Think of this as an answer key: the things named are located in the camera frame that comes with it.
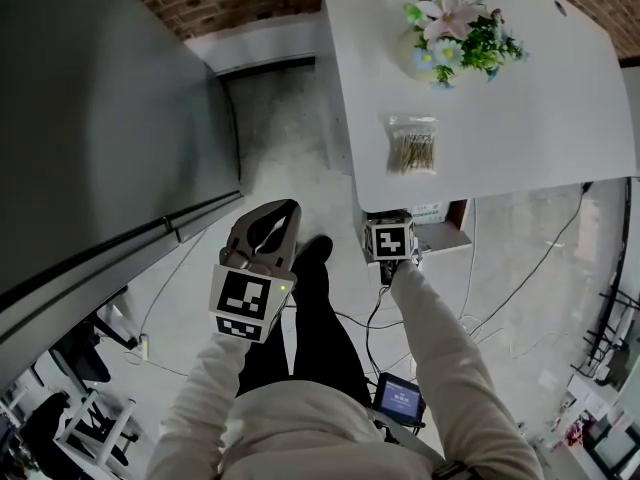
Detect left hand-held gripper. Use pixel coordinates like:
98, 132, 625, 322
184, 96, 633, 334
208, 198, 304, 345

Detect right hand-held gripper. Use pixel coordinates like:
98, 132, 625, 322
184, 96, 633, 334
362, 210, 424, 287

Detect white drawer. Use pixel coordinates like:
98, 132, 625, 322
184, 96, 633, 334
367, 198, 474, 267

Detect small item bag of swabs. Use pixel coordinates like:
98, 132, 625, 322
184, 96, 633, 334
383, 112, 442, 177

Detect person's right forearm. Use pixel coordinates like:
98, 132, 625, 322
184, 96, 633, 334
388, 260, 545, 480

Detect person's left forearm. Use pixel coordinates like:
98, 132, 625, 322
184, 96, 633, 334
158, 331, 252, 480

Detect white box with green label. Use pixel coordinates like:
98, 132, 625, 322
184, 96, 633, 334
409, 200, 448, 227

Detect person's legs in black trousers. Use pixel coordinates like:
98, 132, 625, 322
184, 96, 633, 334
236, 235, 374, 410

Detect black device with screen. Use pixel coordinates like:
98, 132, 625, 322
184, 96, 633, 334
371, 371, 427, 430

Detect large grey cabinet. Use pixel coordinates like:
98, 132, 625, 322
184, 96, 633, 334
0, 0, 247, 392

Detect person's torso in beige top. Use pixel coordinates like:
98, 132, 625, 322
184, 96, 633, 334
219, 380, 454, 480

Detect vase of artificial flowers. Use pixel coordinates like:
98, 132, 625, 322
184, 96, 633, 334
397, 0, 530, 92

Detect black office chair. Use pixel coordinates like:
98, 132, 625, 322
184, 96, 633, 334
48, 312, 139, 385

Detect black cable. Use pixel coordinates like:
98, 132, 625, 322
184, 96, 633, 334
457, 181, 594, 342

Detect white frame stool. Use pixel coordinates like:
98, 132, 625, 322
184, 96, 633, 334
51, 386, 139, 480

